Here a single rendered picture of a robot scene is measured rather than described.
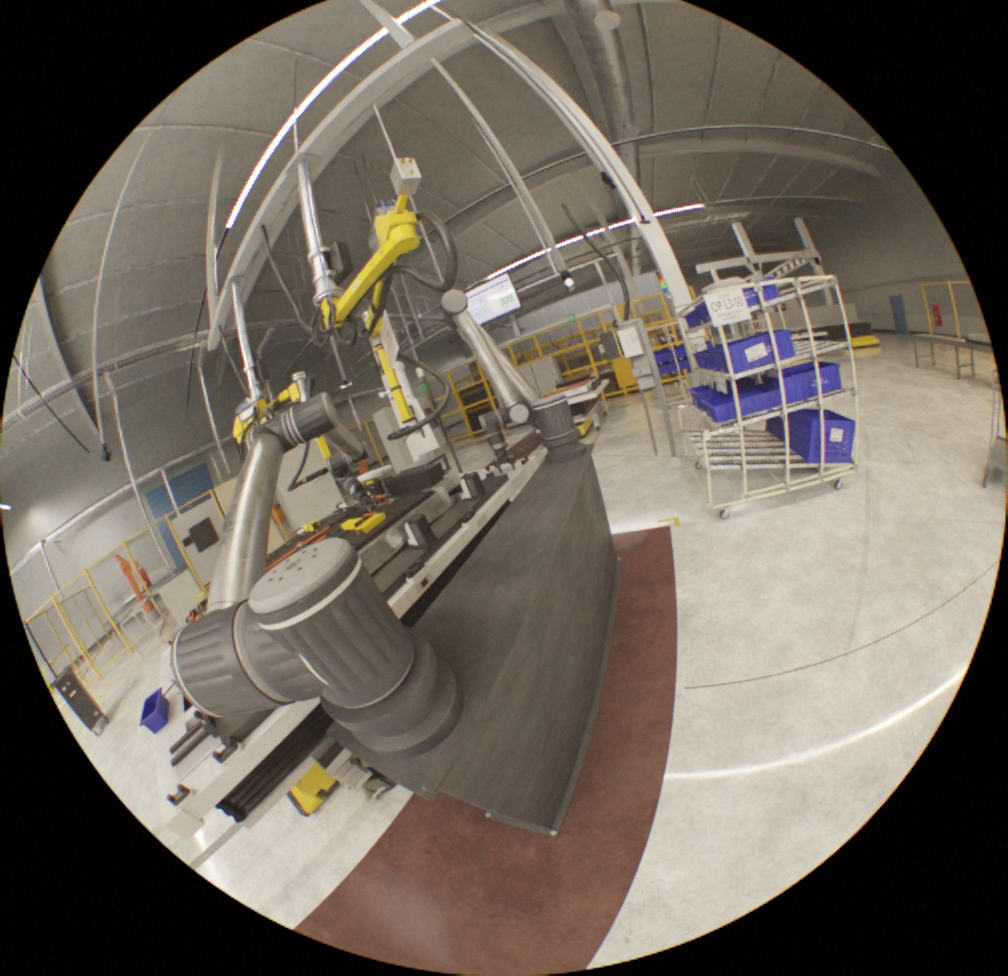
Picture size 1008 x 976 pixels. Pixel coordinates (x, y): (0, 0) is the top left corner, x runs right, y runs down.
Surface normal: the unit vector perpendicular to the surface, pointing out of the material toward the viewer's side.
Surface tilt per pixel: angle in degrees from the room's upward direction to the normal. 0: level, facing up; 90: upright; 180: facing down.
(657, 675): 0
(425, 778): 0
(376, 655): 90
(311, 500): 90
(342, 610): 90
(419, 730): 23
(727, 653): 0
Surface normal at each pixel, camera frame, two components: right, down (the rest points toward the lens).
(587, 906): -0.33, -0.91
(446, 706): 0.05, -0.94
